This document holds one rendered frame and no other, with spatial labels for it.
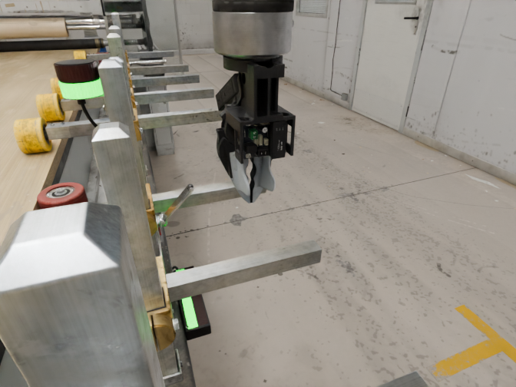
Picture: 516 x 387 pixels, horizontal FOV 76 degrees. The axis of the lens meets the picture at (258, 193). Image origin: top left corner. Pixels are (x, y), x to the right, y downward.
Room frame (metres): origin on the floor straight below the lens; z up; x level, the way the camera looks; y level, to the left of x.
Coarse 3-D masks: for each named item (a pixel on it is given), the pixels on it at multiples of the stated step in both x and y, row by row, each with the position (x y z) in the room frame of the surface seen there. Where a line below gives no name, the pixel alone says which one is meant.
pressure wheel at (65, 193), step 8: (56, 184) 0.57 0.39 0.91; (64, 184) 0.57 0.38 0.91; (72, 184) 0.57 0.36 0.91; (80, 184) 0.57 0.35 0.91; (40, 192) 0.54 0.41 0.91; (48, 192) 0.54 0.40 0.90; (56, 192) 0.54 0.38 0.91; (64, 192) 0.54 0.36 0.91; (72, 192) 0.54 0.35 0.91; (80, 192) 0.54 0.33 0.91; (40, 200) 0.51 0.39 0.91; (48, 200) 0.51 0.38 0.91; (56, 200) 0.51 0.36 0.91; (64, 200) 0.51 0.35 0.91; (72, 200) 0.52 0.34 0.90; (80, 200) 0.53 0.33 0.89
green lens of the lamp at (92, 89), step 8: (64, 88) 0.51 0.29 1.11; (72, 88) 0.50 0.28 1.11; (80, 88) 0.51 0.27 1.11; (88, 88) 0.51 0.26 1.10; (96, 88) 0.52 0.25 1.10; (64, 96) 0.51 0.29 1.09; (72, 96) 0.50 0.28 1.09; (80, 96) 0.51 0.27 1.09; (88, 96) 0.51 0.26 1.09; (96, 96) 0.52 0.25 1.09
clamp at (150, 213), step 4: (148, 184) 0.64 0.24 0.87; (148, 188) 0.62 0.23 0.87; (148, 192) 0.60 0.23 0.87; (148, 196) 0.59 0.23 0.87; (152, 200) 0.57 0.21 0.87; (152, 204) 0.55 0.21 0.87; (152, 208) 0.54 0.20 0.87; (148, 212) 0.53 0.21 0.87; (152, 212) 0.53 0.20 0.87; (148, 216) 0.52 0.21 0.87; (152, 216) 0.53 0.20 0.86; (148, 220) 0.51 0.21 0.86; (152, 220) 0.51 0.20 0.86; (152, 224) 0.51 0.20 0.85; (156, 224) 0.52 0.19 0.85; (152, 228) 0.51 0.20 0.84; (156, 228) 0.52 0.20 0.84; (152, 232) 0.51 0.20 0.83
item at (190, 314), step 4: (184, 300) 0.46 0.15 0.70; (188, 300) 0.46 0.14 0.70; (184, 304) 0.45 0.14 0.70; (188, 304) 0.45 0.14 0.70; (192, 304) 0.45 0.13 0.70; (184, 308) 0.44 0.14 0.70; (188, 308) 0.44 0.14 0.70; (192, 308) 0.44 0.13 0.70; (184, 312) 0.44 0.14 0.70; (188, 312) 0.43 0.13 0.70; (192, 312) 0.43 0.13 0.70; (188, 316) 0.42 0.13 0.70; (192, 316) 0.42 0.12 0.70; (188, 320) 0.42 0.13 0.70; (192, 320) 0.42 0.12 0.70; (196, 320) 0.42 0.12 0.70; (188, 324) 0.41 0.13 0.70; (192, 324) 0.41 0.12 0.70; (196, 324) 0.41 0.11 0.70; (188, 328) 0.40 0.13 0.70
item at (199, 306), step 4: (188, 268) 0.55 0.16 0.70; (192, 296) 0.47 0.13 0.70; (196, 296) 0.47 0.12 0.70; (200, 296) 0.47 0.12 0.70; (196, 300) 0.46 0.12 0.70; (200, 300) 0.46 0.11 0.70; (196, 304) 0.45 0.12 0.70; (200, 304) 0.45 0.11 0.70; (196, 308) 0.44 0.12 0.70; (200, 308) 0.44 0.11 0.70; (196, 312) 0.43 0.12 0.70; (200, 312) 0.43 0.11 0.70; (204, 312) 0.43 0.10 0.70; (200, 316) 0.42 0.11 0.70; (204, 316) 0.42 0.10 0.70; (200, 320) 0.42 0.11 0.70; (204, 320) 0.42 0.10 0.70; (200, 324) 0.41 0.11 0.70; (204, 324) 0.41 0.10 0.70
